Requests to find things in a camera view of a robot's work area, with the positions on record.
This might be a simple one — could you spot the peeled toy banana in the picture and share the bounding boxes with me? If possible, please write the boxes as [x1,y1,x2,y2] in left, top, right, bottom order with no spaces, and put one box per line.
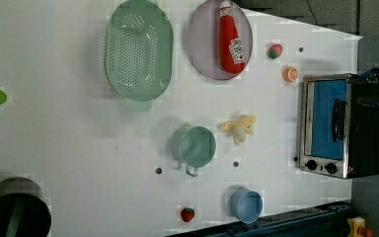
[217,116,256,145]

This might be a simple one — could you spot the black toaster oven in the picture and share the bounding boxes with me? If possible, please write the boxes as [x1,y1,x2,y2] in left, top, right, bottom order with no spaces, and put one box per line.
[298,74,379,179]

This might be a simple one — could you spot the orange slice toy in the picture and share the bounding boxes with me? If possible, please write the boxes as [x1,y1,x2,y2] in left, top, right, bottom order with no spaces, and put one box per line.
[283,66,298,83]

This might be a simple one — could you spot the yellow clamp tool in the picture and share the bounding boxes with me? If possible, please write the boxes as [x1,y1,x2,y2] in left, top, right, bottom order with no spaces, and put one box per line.
[347,217,374,237]

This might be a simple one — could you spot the red ketchup bottle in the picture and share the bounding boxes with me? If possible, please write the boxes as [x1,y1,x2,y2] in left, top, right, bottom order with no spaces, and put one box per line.
[219,0,246,74]

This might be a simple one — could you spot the grey round plate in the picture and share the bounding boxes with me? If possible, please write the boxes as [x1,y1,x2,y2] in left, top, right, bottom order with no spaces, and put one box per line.
[187,0,253,80]

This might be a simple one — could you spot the blue cup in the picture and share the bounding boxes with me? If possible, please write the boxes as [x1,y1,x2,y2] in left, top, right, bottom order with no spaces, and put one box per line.
[229,189,263,224]

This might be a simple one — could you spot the green mug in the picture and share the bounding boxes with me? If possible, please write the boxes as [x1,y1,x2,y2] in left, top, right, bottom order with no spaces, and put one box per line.
[171,126,216,177]

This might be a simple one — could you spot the red toy strawberry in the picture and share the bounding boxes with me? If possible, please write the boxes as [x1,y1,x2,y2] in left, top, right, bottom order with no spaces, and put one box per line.
[180,207,195,222]

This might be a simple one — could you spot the green plastic colander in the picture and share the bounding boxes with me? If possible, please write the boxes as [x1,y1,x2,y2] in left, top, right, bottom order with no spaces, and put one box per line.
[105,0,174,112]

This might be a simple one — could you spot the black round bin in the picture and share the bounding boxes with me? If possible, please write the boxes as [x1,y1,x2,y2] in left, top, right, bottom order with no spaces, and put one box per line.
[0,177,52,237]

